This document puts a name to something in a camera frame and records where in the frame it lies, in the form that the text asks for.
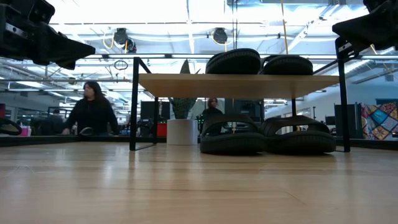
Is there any black table edge rail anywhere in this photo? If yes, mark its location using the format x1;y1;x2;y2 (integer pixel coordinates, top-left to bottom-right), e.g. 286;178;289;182
0;135;398;147

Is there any dark cabinet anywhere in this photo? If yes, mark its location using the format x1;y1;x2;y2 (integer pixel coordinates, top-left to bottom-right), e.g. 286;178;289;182
334;103;363;139

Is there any person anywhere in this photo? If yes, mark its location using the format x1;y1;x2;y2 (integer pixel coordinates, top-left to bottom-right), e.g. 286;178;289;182
62;80;119;136
40;108;65;135
200;98;229;136

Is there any black rubber slide sandal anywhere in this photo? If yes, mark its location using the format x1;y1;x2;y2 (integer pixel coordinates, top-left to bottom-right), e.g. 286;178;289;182
205;48;262;75
199;113;267;155
259;55;314;76
260;114;337;154

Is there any dark computer monitor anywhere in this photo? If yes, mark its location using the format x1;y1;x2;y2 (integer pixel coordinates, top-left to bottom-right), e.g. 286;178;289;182
224;98;265;118

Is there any slanted yellow pole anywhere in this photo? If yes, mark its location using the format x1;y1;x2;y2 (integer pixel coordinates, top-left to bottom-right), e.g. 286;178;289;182
279;0;289;55

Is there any wooden shelf with black frame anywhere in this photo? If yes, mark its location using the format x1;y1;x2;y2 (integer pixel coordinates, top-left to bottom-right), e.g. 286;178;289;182
129;37;351;153

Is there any colourful patchwork quilt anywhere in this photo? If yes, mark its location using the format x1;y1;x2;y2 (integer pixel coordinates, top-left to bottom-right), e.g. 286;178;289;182
360;101;398;141

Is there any black curved object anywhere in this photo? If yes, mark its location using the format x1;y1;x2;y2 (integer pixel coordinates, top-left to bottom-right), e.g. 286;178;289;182
0;118;22;136

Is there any small black ceiling fixture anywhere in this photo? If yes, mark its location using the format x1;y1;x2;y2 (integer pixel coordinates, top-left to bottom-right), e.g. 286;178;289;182
126;37;137;54

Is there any green snake plant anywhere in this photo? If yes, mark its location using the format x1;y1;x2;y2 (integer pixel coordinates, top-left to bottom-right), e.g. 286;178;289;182
169;58;200;121

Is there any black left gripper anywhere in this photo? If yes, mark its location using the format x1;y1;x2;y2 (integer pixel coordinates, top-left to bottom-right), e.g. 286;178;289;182
0;3;96;70

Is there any dark double monitor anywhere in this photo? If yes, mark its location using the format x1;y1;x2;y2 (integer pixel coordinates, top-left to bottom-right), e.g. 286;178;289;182
140;101;171;121

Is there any round black ceiling fixture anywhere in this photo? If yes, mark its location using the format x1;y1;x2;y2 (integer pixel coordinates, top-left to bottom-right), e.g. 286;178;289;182
212;27;229;45
113;27;129;45

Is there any white round plant pot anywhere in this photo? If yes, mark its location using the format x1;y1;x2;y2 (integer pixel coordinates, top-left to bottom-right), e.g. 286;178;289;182
167;119;199;146

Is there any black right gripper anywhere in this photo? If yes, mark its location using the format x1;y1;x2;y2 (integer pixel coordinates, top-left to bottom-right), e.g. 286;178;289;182
331;0;398;52

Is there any hanging black cable loop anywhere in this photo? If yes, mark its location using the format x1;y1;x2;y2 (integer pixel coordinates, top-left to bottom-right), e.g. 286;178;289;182
113;59;129;71

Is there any black vertical ceiling conduit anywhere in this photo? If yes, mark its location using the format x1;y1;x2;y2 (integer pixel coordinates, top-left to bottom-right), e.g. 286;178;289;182
231;0;239;50

